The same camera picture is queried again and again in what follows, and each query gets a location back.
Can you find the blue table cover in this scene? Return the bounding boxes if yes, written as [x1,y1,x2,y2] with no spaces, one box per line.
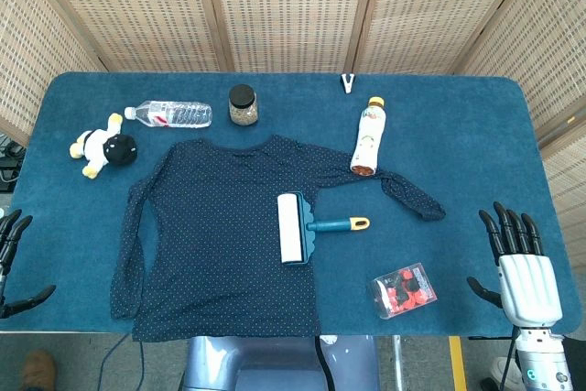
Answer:
[0,71,582,337]

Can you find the bamboo folding screen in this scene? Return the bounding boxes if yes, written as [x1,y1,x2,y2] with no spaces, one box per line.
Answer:
[0,0,586,268]

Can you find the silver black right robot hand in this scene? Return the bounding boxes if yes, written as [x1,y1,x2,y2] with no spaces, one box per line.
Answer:
[466,201,564,331]

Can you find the black cable bundle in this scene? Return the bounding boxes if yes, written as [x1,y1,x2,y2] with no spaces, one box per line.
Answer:
[0,133,27,194]

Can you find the white black plush toy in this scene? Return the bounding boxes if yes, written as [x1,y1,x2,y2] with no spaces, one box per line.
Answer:
[69,113,139,180]

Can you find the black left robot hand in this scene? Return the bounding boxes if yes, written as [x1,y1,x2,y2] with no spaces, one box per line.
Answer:
[0,208,57,319]

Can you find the white drink bottle yellow cap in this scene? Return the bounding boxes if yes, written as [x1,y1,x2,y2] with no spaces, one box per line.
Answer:
[349,96,388,178]

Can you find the metal table leg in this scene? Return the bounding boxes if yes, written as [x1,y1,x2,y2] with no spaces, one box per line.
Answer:
[391,335,407,391]

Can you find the dark floor cable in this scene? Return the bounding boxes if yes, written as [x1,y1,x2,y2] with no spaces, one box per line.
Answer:
[98,333,147,391]

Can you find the navy polka dot shirt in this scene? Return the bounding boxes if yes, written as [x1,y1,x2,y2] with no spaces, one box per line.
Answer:
[109,134,448,342]

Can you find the clear box red black pieces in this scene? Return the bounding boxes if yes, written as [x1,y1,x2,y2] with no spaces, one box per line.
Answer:
[370,262,439,320]

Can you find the black torso cable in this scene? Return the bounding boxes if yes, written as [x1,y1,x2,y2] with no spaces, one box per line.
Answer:
[314,338,333,391]

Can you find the blue-grey robot torso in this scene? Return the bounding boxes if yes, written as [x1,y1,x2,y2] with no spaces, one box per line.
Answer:
[180,334,381,391]

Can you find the clear plastic water bottle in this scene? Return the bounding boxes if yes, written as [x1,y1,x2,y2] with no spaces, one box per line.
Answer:
[123,99,214,129]

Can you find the brown shoe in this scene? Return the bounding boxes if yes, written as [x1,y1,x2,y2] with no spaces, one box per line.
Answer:
[22,348,57,391]

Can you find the teal lint roller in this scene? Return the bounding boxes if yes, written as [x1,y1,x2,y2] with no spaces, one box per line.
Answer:
[277,190,371,266]

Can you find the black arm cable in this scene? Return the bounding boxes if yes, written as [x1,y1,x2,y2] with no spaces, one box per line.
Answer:
[498,347,521,390]

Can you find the glass jar black lid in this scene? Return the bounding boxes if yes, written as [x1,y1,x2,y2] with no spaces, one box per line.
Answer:
[228,83,260,127]

